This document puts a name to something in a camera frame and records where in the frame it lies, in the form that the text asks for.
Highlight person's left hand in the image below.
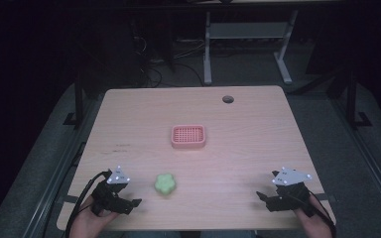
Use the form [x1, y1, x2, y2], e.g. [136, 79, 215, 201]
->
[77, 193, 121, 232]

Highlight person's right hand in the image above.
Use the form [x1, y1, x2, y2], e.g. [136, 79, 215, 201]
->
[293, 193, 327, 230]

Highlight white metal desk frame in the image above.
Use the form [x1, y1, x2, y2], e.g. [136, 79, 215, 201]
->
[202, 9, 300, 86]

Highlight pink soap dish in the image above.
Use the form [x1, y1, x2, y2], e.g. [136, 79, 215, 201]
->
[171, 124, 207, 150]

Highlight tangle of floor cables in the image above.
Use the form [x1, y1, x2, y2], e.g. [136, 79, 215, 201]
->
[130, 31, 206, 88]

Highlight metal floor rail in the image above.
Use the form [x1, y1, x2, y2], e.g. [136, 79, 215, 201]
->
[328, 97, 381, 217]
[21, 95, 105, 238]

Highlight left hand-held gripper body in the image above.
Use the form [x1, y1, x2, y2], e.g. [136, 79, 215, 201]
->
[90, 166, 137, 217]

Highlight green flower-shaped soap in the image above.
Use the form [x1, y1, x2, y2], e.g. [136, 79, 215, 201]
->
[154, 173, 178, 196]

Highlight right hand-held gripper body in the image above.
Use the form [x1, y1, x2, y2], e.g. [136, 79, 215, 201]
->
[266, 167, 316, 218]

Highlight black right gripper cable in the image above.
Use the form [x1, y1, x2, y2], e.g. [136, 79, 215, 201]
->
[307, 191, 337, 238]

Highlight black metal stand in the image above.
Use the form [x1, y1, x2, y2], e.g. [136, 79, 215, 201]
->
[343, 67, 373, 129]
[63, 70, 86, 129]

